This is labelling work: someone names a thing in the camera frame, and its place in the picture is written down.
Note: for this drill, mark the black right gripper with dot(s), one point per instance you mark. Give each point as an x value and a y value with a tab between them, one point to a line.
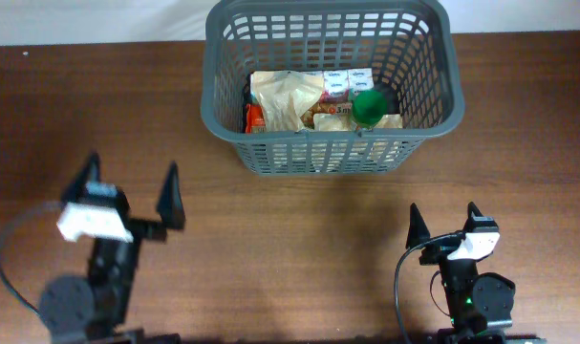
438	252

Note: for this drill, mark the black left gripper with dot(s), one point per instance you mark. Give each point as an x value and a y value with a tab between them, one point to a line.
167	206

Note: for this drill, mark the green lid glass jar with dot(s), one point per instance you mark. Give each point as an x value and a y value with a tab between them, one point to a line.
369	107

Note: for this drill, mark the orange spaghetti packet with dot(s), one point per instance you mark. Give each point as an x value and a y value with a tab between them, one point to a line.
256	119

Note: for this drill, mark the tissue pocket pack bundle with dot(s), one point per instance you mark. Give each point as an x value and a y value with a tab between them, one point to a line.
345	85

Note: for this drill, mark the beige powder bag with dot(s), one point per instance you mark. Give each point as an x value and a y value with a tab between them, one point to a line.
285	96

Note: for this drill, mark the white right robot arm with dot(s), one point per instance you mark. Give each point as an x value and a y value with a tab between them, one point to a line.
479	304

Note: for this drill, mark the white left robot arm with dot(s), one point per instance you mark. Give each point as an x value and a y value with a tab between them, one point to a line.
90	308

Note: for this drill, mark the grey plastic lattice basket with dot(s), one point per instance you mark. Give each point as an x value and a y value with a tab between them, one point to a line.
406	44

